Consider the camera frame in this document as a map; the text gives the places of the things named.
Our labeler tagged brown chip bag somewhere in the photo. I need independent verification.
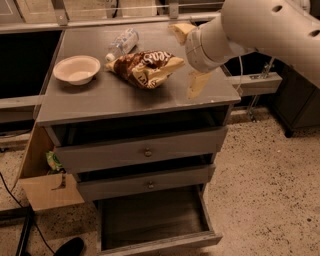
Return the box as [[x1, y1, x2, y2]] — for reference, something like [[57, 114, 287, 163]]
[[105, 50, 185, 89]]

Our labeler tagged black floor cable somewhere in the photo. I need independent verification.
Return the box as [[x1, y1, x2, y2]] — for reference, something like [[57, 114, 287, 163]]
[[0, 171, 56, 255]]

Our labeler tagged grey middle drawer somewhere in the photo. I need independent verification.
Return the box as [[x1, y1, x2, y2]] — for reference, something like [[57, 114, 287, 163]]
[[77, 164, 216, 201]]

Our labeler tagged white paper bowl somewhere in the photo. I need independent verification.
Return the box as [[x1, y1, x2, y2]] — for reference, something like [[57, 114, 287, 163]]
[[53, 55, 101, 85]]

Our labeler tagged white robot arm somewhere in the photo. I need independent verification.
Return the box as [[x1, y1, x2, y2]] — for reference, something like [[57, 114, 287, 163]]
[[170, 0, 320, 87]]

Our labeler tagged brown cardboard box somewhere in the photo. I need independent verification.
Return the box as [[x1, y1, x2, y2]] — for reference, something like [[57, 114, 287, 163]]
[[18, 125, 84, 211]]

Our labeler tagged grey bottom drawer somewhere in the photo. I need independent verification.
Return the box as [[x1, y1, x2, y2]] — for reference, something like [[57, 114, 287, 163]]
[[97, 185, 222, 256]]

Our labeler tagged grey wooden rail beam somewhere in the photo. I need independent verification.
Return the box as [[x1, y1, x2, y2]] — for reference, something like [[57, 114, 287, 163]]
[[227, 72, 282, 97]]

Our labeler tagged clear plastic water bottle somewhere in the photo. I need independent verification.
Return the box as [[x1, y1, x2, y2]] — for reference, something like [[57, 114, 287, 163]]
[[105, 28, 139, 62]]

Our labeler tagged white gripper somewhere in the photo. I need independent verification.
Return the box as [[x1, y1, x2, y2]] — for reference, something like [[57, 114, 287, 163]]
[[168, 17, 244, 99]]

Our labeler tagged grey drawer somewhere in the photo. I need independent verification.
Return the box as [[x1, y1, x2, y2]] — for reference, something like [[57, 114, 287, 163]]
[[55, 127, 227, 173], [77, 164, 216, 201], [97, 185, 222, 256]]

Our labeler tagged grey top drawer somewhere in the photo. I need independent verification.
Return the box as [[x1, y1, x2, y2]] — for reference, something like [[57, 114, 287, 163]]
[[55, 127, 227, 173]]

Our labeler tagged green snack bag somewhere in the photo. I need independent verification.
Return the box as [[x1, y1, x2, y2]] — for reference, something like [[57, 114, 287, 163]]
[[46, 151, 63, 173]]

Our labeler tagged metal diagonal rod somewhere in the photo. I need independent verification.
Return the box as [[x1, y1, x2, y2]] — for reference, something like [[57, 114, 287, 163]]
[[247, 57, 275, 123]]

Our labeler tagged dark side cabinet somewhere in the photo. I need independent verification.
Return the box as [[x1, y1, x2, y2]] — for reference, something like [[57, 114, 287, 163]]
[[268, 66, 320, 138]]

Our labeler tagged black shoe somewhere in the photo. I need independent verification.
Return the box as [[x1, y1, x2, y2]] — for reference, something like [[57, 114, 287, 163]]
[[54, 237, 84, 256]]

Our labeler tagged grey drawer cabinet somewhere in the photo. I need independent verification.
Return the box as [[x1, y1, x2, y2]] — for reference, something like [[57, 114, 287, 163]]
[[35, 20, 242, 256]]

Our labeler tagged white hanging cable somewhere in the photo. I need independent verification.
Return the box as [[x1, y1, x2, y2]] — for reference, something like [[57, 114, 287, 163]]
[[235, 55, 244, 95]]

